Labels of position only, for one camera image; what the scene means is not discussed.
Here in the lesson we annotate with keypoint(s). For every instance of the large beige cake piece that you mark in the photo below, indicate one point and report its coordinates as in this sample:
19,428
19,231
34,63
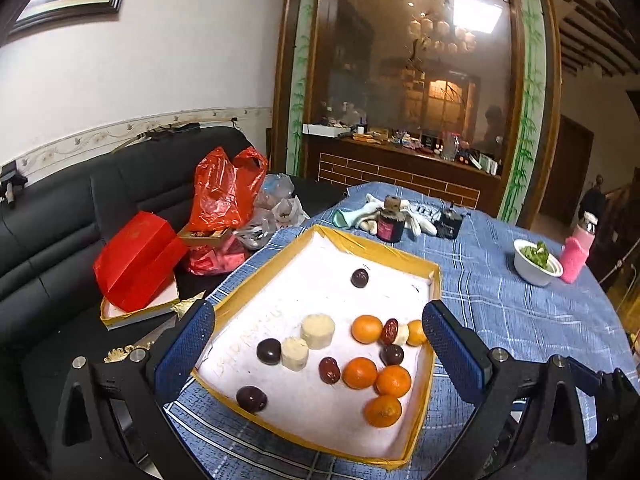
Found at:
317,331

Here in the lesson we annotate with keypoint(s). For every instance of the white bowl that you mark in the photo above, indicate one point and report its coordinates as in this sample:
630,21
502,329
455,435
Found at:
535,272

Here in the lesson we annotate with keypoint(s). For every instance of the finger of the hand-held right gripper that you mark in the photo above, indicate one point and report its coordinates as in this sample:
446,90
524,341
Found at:
587,379

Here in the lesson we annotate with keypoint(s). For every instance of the wooden glass partition cabinet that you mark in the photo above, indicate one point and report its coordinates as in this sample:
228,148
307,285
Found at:
410,165

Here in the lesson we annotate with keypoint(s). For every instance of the pink sleeved water bottle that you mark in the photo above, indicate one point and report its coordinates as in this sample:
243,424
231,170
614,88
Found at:
575,257

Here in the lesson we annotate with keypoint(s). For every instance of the red jujube date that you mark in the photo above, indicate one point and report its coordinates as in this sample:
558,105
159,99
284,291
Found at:
389,331
329,370

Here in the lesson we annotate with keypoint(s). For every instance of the gold open box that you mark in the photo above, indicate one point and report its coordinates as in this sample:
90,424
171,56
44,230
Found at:
205,236

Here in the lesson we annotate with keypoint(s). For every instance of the small peeled banana slice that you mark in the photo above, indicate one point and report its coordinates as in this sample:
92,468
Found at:
401,335

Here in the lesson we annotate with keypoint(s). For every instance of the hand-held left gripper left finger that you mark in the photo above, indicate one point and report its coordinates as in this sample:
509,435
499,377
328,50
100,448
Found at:
185,345

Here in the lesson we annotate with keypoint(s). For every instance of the pink plastic bag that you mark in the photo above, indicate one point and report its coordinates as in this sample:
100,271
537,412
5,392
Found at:
215,260

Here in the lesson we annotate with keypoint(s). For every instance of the dark purple plum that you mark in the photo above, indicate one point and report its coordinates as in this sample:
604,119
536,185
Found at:
392,355
268,350
359,278
251,398

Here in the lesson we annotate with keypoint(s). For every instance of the dark bottle pink label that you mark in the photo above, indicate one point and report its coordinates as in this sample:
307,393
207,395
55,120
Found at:
390,225

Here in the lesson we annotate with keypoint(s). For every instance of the green leafy vegetables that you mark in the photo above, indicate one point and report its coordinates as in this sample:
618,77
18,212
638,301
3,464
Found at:
535,254

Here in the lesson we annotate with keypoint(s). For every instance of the clear plastic bags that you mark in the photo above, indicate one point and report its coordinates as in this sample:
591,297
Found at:
280,205

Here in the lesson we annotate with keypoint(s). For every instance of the brown wooden door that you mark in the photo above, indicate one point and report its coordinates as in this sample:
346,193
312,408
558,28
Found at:
565,170

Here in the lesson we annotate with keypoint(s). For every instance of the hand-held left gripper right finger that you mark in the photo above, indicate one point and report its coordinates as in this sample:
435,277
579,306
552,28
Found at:
452,355

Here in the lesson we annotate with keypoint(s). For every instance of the yellow cardboard box white lining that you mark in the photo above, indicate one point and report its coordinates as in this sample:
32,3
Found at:
320,280

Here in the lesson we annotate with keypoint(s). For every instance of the white flat box yellow edge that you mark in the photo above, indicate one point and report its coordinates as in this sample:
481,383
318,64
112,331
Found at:
150,307

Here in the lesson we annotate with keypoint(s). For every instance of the gold paper ornament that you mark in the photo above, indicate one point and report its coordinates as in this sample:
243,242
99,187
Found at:
117,355

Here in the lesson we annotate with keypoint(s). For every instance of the black leather sofa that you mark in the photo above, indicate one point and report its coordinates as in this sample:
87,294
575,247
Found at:
60,220

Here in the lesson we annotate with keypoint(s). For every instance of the black wall device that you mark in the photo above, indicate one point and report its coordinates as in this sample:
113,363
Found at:
11,182

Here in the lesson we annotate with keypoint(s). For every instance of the red plastic bag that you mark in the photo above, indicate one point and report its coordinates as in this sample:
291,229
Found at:
220,195

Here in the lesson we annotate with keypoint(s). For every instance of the white glove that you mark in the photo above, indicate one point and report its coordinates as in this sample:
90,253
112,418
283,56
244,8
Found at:
365,215
420,222

